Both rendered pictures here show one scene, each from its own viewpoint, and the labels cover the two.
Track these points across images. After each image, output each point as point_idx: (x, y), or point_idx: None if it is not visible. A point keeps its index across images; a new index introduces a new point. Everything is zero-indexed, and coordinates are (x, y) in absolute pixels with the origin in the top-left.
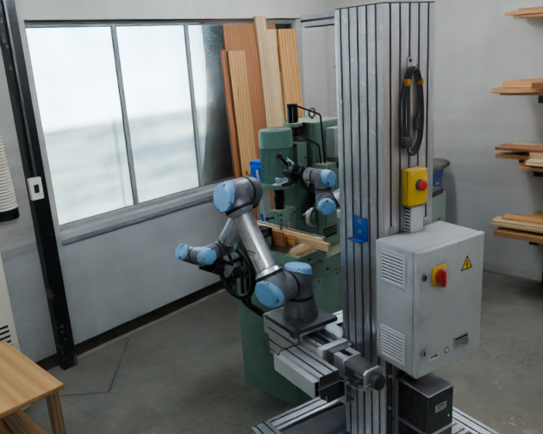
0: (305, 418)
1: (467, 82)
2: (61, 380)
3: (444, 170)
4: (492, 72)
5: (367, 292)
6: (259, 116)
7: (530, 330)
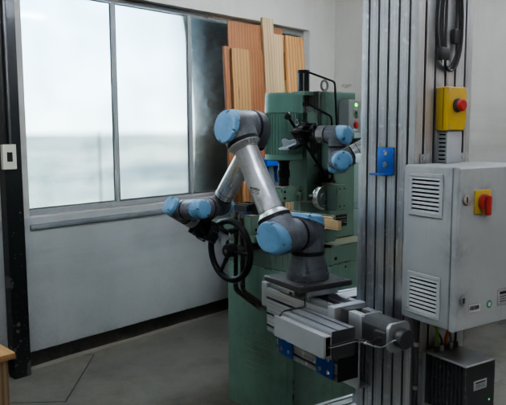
0: None
1: (489, 98)
2: (10, 388)
3: None
4: None
5: (391, 239)
6: None
7: None
